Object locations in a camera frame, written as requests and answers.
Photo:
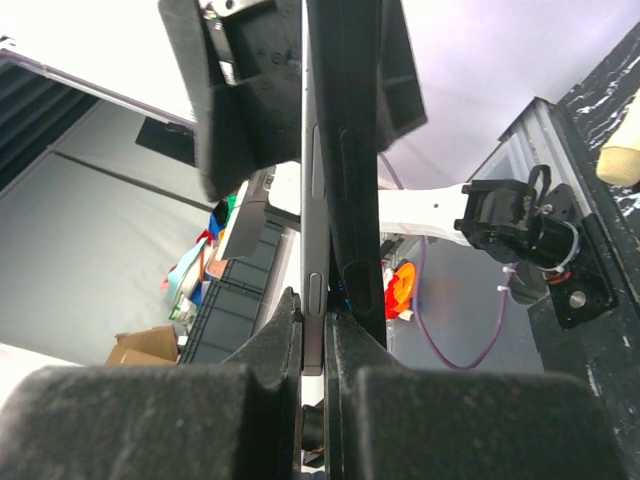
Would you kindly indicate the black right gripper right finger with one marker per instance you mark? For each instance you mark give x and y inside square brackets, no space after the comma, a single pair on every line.
[385,421]

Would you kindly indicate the wooden handled tool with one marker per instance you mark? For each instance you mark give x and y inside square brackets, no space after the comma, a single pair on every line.
[618,162]

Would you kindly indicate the dark plastic storage crate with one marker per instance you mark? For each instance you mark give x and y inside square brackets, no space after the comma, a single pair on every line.
[232,305]

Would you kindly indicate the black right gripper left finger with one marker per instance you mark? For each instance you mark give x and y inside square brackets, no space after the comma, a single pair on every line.
[239,419]

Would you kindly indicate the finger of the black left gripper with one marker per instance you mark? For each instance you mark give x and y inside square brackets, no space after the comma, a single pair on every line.
[247,96]

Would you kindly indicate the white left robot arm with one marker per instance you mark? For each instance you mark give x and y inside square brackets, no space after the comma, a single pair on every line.
[503,212]

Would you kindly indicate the cardboard box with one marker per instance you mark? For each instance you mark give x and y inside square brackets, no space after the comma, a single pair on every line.
[155,346]

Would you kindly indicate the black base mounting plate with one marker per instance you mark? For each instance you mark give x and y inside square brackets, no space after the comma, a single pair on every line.
[588,326]

